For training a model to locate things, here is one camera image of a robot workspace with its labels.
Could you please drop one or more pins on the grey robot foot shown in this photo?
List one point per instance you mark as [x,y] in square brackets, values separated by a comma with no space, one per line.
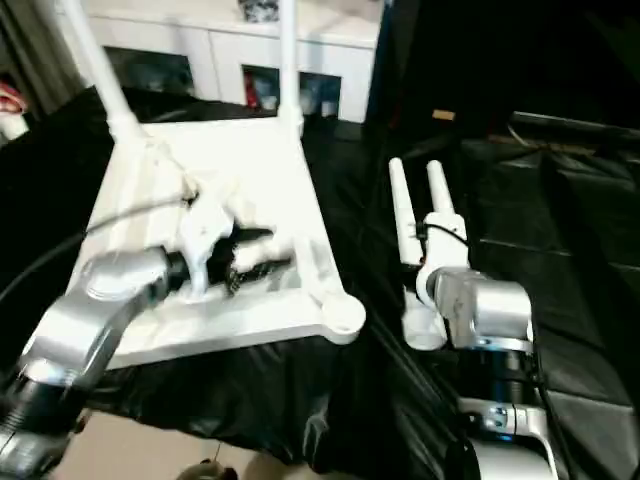
[207,472]

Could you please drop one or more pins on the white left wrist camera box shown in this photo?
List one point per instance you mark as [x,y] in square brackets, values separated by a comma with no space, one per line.
[205,235]

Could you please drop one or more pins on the red clothes hangers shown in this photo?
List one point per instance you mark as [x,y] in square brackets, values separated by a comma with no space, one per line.
[11,100]

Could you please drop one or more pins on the small tan box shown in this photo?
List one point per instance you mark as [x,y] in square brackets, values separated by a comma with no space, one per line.
[443,114]

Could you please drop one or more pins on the red white ceramic figure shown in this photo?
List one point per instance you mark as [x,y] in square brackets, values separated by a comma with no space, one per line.
[251,92]

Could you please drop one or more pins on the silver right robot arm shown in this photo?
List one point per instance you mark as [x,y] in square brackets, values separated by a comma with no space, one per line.
[490,305]

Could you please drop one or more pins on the white glass-door cabinet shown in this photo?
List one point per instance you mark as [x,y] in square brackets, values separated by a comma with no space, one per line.
[225,45]

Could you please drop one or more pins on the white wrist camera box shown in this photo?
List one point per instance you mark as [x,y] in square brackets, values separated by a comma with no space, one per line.
[205,235]
[445,240]

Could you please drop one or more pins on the white plastic container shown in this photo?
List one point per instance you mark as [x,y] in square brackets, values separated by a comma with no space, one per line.
[11,129]

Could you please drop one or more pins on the white plastic table top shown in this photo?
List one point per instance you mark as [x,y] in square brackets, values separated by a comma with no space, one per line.
[280,200]

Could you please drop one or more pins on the grey curtain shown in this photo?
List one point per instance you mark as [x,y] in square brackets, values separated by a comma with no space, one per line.
[30,45]

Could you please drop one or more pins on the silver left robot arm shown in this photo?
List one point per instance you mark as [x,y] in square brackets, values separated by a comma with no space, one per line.
[85,310]

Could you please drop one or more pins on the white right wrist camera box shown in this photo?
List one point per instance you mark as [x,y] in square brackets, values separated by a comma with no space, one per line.
[445,240]

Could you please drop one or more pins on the black glossy mat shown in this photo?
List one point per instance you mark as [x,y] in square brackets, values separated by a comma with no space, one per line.
[550,225]

